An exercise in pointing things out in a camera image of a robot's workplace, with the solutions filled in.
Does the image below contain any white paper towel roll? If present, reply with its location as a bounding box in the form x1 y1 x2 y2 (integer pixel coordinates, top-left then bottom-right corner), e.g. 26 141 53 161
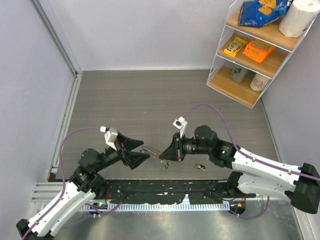
278 0 320 38

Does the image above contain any white printed cup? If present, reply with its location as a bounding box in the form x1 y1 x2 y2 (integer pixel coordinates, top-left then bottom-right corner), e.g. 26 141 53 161
250 73 270 92

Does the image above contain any white wire wooden shelf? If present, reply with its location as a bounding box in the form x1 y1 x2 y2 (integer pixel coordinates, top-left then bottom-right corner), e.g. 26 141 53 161
206 0 320 108

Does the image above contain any grey green cup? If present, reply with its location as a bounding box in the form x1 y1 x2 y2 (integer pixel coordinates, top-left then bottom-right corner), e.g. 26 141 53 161
230 64 248 83

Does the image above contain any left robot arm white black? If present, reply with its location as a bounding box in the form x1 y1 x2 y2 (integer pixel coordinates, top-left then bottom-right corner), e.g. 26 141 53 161
16 126 150 240

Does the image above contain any orange candy bag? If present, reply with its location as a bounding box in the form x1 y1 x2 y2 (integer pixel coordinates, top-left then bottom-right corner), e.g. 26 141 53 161
243 39 276 63

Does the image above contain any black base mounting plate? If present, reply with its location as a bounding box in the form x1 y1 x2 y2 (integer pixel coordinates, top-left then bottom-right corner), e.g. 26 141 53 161
95 179 256 205

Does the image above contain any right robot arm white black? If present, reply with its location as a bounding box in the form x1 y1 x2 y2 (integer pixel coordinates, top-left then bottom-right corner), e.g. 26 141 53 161
159 125 320 214

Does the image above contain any silver metal key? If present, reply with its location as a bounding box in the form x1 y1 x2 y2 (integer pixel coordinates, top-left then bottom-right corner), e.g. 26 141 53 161
160 160 173 169

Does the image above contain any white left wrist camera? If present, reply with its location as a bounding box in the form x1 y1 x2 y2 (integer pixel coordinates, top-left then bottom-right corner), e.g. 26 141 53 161
99 126 118 150

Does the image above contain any yellow candy bag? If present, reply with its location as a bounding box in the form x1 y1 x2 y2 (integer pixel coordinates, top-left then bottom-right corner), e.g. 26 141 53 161
223 37 248 58

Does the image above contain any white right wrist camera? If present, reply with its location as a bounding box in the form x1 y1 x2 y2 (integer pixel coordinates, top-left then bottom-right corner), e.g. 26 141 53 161
172 116 188 138

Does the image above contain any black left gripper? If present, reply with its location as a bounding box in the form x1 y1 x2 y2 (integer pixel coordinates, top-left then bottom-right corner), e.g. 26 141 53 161
93 130 150 172

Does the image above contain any blue chips bag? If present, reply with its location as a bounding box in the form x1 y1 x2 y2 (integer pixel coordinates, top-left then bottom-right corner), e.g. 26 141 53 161
238 0 290 28

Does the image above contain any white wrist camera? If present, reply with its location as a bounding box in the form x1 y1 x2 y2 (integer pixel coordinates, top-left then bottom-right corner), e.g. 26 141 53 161
99 126 118 150
172 116 188 138

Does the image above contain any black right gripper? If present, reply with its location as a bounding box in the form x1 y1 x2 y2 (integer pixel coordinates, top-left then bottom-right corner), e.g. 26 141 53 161
160 131 212 162

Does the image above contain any aluminium cable duct rail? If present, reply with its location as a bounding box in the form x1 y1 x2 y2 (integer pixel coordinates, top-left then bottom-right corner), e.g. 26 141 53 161
59 201 231 212

